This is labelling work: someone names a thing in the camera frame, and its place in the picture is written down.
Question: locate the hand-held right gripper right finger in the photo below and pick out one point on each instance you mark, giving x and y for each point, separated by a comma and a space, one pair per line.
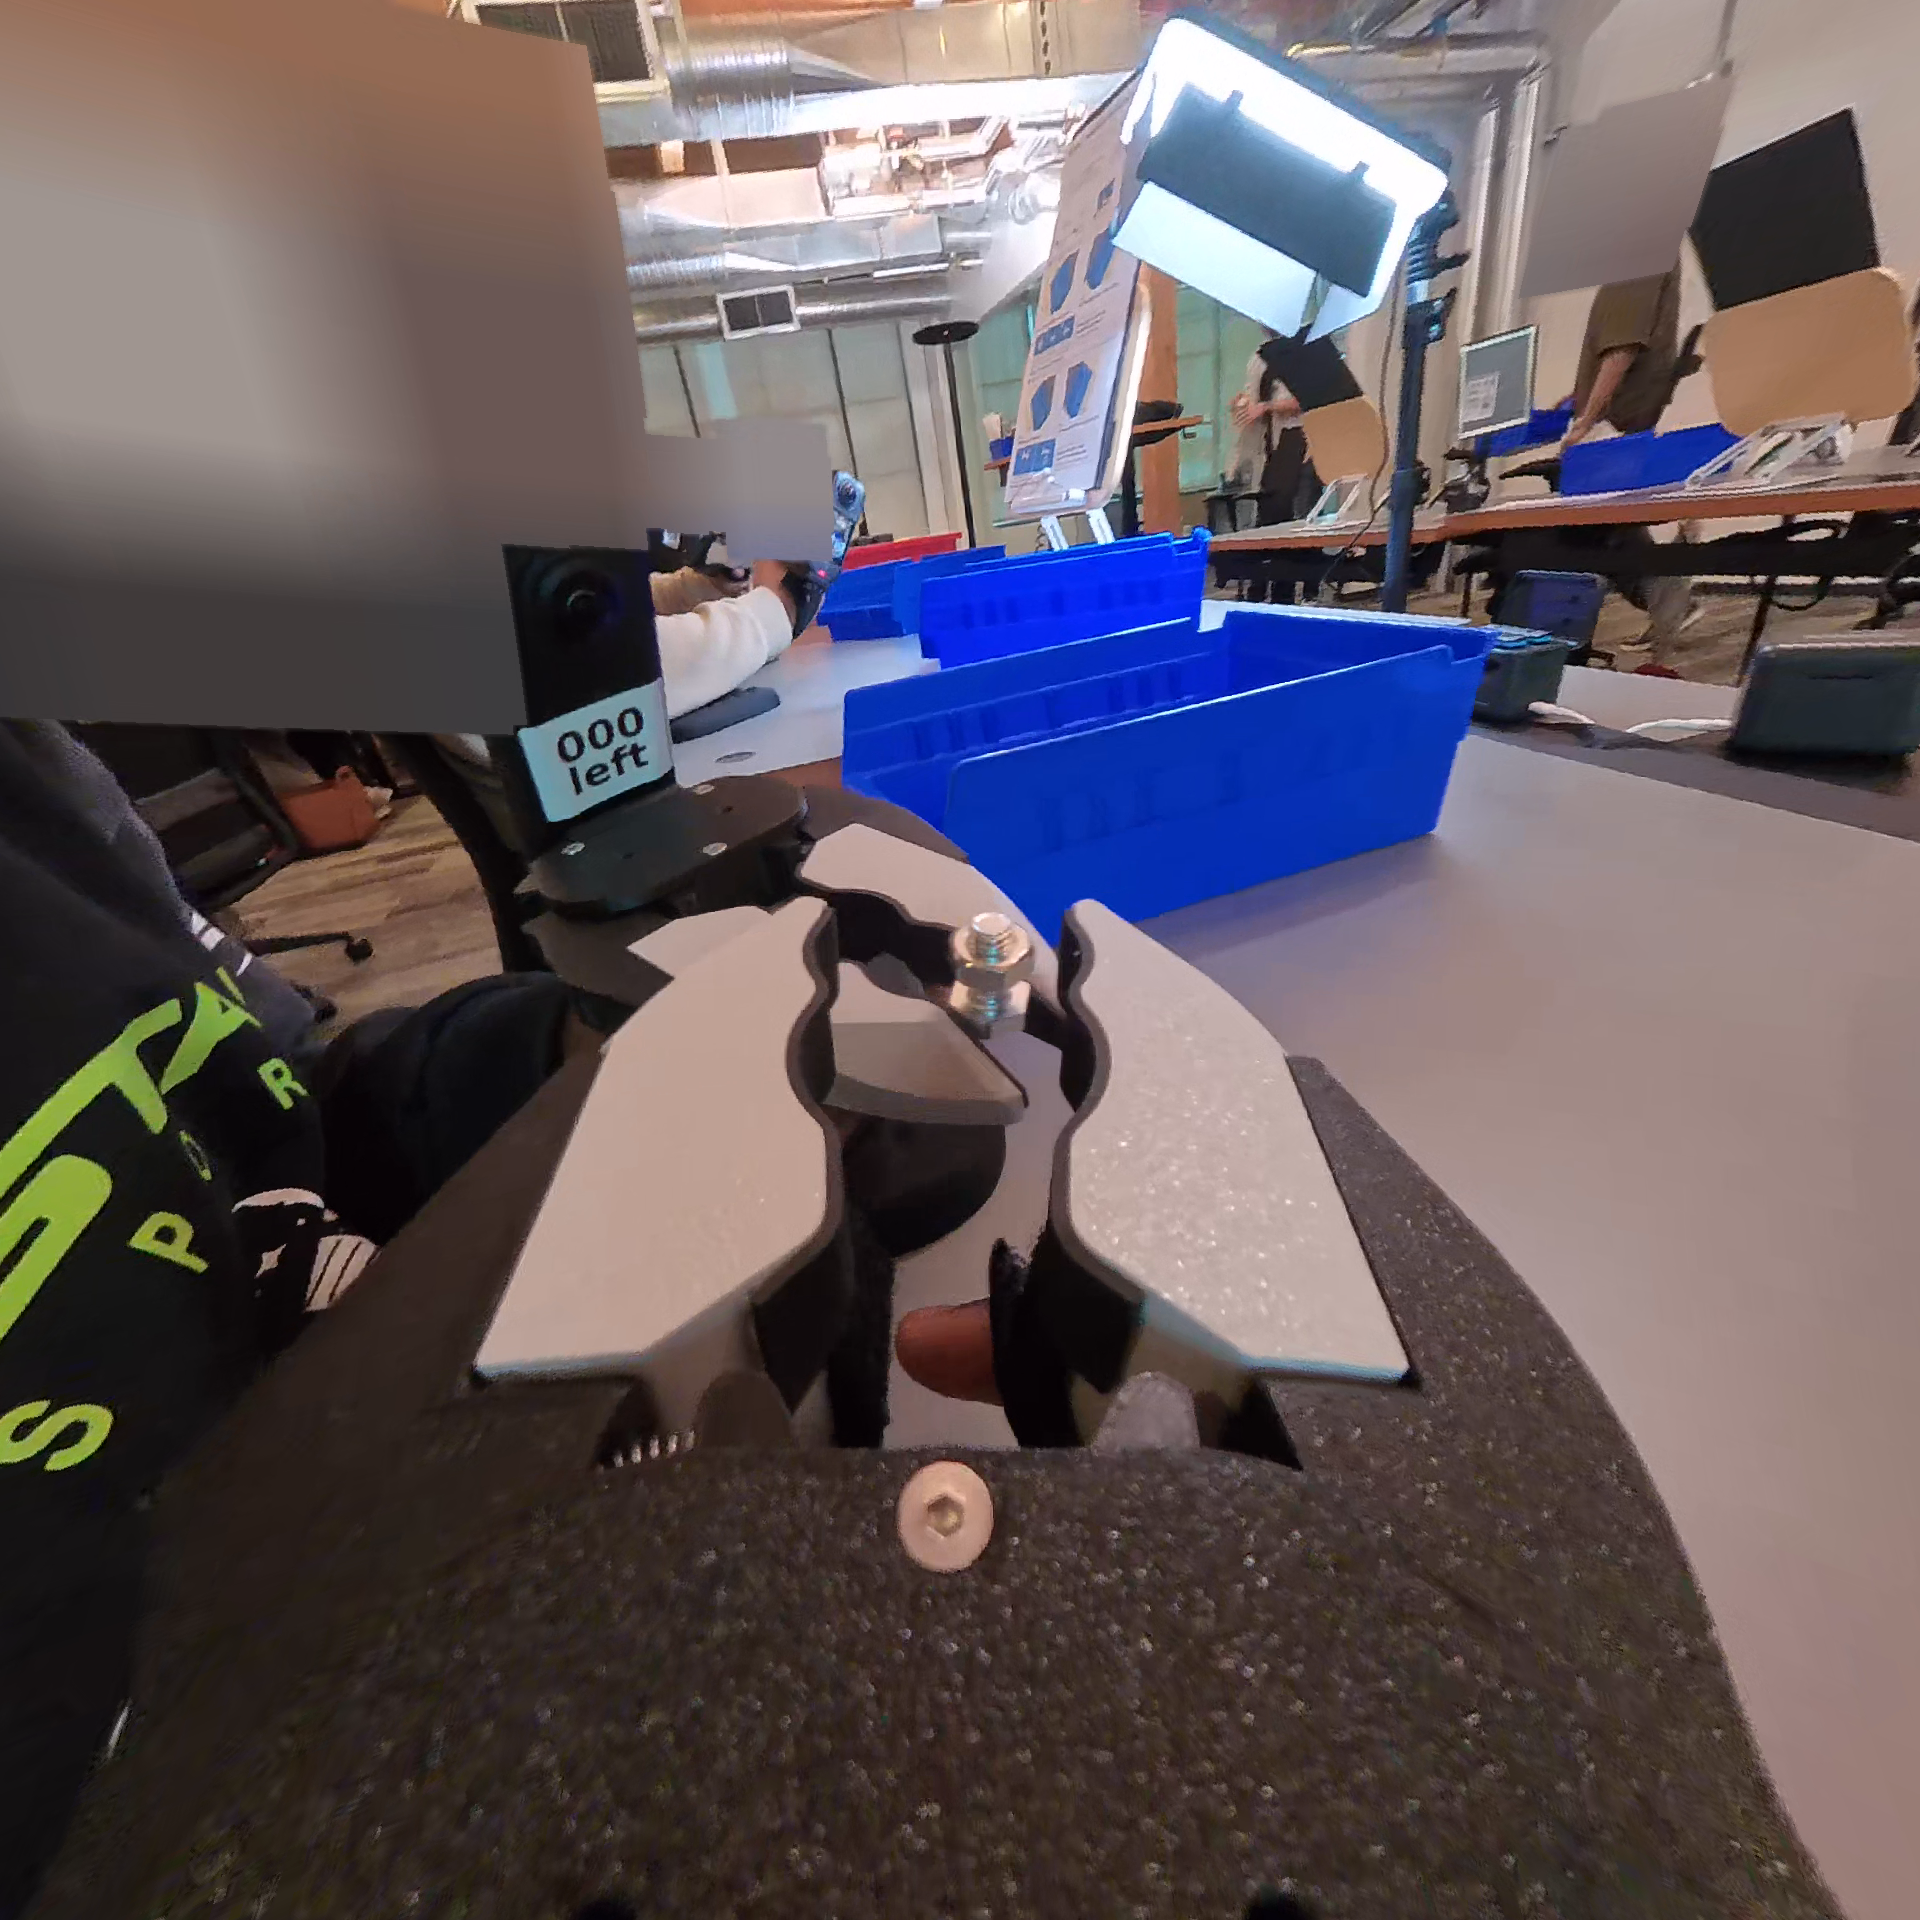
1216, 1201

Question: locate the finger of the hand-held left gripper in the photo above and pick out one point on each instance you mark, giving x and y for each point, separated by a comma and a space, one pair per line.
915, 885
915, 1056

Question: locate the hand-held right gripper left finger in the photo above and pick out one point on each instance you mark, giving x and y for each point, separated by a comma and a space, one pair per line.
675, 1201

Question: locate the silver hex bolt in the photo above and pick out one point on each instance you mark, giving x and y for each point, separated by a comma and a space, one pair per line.
991, 939

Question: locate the blue plastic bin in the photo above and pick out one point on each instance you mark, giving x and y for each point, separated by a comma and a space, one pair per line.
1645, 461
1052, 595
886, 593
1200, 766

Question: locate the person's left forearm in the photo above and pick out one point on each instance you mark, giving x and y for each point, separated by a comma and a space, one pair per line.
452, 1081

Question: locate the red plastic bin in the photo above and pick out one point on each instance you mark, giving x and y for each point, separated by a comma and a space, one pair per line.
894, 550

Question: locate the black office chair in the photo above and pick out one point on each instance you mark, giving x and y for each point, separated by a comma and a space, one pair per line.
270, 825

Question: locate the black floor lamp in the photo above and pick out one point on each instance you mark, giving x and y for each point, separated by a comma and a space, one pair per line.
950, 332

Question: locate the roll-up banner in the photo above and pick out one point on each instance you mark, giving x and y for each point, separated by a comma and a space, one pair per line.
1072, 345

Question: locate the black printed shirt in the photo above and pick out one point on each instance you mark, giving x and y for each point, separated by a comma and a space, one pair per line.
123, 1201

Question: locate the black and blue device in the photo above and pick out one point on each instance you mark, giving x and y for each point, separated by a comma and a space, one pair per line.
1523, 675

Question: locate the dark blue bag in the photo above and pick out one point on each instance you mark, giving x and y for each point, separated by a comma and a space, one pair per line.
1548, 607

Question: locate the grey tool case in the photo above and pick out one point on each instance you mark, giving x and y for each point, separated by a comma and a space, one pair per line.
1824, 697

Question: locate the studio light on stand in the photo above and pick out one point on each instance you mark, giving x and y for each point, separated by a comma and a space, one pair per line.
1277, 165

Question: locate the long wooden desk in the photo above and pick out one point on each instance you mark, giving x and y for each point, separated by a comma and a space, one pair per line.
1680, 518

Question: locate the black monitor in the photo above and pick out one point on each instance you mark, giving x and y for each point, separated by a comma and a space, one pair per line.
1787, 204

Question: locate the wall air vent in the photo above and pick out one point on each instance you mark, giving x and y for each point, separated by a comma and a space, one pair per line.
758, 310

